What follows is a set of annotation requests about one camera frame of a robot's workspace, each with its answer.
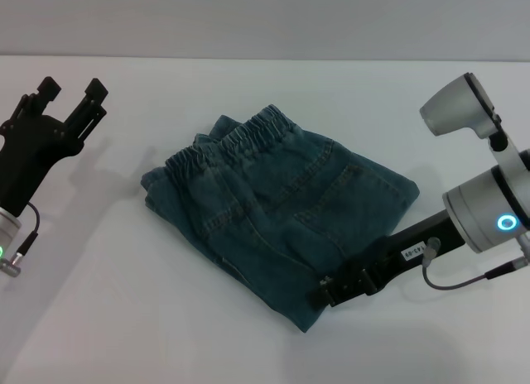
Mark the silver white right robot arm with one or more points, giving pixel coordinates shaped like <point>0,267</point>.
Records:
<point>484,185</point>

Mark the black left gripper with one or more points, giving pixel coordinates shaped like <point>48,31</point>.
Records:
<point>29,160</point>

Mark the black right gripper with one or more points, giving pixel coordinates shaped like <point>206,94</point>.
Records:
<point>393,255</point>

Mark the blue denim shorts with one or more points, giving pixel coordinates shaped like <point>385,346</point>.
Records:
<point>290,218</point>

